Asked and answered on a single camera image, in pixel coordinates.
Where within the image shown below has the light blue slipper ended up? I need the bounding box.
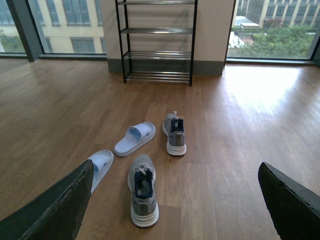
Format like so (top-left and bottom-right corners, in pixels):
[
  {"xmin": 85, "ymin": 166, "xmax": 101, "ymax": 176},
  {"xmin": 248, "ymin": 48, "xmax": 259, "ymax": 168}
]
[
  {"xmin": 88, "ymin": 150, "xmax": 114, "ymax": 194},
  {"xmin": 114, "ymin": 121, "xmax": 156, "ymax": 157}
]

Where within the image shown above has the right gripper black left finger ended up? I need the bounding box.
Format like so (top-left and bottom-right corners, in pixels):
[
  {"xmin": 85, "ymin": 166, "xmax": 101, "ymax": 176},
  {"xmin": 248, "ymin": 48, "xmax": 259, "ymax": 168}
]
[{"xmin": 0, "ymin": 159, "xmax": 94, "ymax": 240}]

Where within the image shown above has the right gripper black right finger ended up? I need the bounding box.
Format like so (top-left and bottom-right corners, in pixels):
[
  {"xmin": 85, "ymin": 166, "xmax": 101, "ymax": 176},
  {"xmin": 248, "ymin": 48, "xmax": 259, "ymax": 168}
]
[{"xmin": 258, "ymin": 162, "xmax": 320, "ymax": 240}]

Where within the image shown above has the black metal shoe rack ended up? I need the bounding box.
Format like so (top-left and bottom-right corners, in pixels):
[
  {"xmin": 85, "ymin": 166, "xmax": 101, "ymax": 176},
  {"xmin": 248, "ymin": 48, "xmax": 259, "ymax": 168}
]
[{"xmin": 115, "ymin": 0, "xmax": 198, "ymax": 86}]

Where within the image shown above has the grey sneaker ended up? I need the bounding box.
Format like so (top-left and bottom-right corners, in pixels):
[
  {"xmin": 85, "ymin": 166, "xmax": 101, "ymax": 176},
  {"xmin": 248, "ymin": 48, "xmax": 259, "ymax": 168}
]
[
  {"xmin": 127, "ymin": 154, "xmax": 159, "ymax": 228},
  {"xmin": 162, "ymin": 111, "xmax": 187, "ymax": 156}
]

